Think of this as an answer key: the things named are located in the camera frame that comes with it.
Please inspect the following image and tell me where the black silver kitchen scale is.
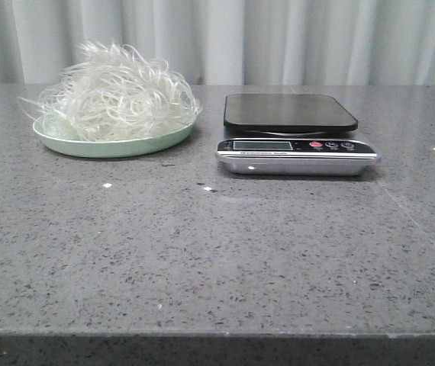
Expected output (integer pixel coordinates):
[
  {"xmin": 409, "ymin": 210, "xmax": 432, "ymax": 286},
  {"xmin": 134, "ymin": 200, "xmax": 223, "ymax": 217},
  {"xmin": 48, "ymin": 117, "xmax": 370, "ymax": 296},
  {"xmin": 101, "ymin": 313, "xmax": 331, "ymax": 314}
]
[{"xmin": 216, "ymin": 94, "xmax": 380, "ymax": 176}]

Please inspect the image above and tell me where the white vermicelli noodle bundle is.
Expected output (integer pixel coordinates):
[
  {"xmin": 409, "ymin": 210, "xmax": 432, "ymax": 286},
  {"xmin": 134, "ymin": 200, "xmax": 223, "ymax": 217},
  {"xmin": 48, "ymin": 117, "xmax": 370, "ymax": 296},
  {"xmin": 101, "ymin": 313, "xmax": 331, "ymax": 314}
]
[{"xmin": 18, "ymin": 41, "xmax": 201, "ymax": 142}]

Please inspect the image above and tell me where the white pleated curtain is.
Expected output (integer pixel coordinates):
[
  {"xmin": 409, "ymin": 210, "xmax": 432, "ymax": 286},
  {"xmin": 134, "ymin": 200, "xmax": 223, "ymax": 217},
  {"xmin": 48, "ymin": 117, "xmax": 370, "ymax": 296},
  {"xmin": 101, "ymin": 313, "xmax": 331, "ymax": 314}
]
[{"xmin": 0, "ymin": 1, "xmax": 435, "ymax": 85}]

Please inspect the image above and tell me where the light green round plate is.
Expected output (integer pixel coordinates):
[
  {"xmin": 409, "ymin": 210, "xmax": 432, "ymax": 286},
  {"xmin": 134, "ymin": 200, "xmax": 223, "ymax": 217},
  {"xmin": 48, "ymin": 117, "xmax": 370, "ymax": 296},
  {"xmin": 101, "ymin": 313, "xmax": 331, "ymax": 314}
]
[{"xmin": 33, "ymin": 115, "xmax": 193, "ymax": 159}]

